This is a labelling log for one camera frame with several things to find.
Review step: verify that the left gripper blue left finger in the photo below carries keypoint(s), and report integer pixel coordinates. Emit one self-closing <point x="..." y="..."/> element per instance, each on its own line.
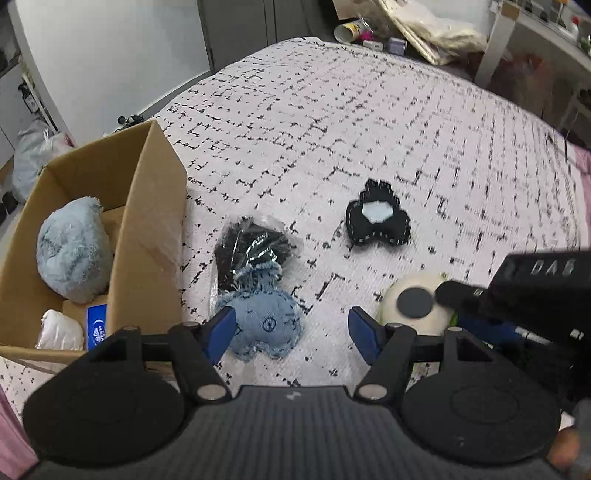
<point x="217" y="333"/>

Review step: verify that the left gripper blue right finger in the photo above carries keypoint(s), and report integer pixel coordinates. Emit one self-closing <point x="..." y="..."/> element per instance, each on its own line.
<point x="366" y="333"/>

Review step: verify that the blue tissue pack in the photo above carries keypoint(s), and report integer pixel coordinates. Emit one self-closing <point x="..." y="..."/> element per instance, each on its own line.
<point x="95" y="322"/>

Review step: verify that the white soft item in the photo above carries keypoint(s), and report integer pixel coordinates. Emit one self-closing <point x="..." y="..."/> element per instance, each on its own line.
<point x="59" y="332"/>

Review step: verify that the fluffy light blue plush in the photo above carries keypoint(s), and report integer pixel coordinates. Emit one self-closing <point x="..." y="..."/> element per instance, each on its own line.
<point x="73" y="254"/>

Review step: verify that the person's right hand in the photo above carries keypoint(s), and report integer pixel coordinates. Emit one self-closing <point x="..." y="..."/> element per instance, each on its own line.
<point x="565" y="451"/>

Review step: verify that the white round plush toy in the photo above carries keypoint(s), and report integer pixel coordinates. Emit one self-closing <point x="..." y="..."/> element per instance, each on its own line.
<point x="411" y="301"/>

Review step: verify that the blue denim plush toy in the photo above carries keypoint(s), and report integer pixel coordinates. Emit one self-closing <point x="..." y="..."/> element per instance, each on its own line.
<point x="249" y="259"/>

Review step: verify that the black felt bow toy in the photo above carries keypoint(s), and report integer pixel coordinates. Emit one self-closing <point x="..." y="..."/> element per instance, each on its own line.
<point x="377" y="216"/>

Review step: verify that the white black patterned bedspread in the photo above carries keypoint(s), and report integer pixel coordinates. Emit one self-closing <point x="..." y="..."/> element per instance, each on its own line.
<point x="295" y="130"/>

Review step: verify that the brown cardboard box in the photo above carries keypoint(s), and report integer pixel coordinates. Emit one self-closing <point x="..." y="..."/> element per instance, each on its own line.
<point x="141" y="185"/>

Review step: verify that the white garbage bag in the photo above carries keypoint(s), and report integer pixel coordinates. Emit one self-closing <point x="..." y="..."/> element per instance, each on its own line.
<point x="36" y="147"/>

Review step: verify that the white desk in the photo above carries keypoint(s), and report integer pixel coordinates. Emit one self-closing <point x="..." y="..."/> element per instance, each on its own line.
<point x="518" y="32"/>

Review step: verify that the beige tote bag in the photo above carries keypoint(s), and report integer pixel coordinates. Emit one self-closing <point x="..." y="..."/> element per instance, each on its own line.
<point x="439" y="40"/>

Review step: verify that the dark grey door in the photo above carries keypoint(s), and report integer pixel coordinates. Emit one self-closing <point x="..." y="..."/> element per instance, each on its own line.
<point x="234" y="29"/>

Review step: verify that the paper cup on floor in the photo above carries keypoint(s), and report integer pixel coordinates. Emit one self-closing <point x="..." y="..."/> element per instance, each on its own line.
<point x="351" y="31"/>

